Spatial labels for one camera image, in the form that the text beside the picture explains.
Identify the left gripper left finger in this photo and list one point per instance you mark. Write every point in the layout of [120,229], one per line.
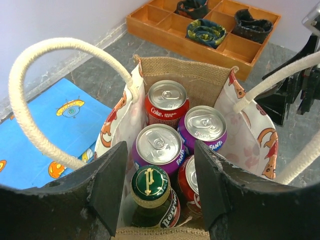
[74,207]

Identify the green glass perrier bottle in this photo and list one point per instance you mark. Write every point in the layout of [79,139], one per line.
[152,202]

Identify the red coke can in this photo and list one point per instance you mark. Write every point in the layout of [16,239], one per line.
[166,103]
[187,189]

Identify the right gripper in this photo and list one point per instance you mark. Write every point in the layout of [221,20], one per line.
[276,100]

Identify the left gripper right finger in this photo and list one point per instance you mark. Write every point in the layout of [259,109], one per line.
[238,205]

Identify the blue printed folded cloth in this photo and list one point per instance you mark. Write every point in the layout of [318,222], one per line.
[69,117]

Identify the rolled black sock middle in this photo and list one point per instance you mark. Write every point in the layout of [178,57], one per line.
[192,9]

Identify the rolled dark sock front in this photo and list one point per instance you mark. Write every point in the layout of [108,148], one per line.
[256,30]

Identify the purple fanta can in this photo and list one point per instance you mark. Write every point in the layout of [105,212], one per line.
[159,145]
[203,123]

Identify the rolled blue yellow sock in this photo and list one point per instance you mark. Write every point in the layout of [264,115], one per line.
[206,32]

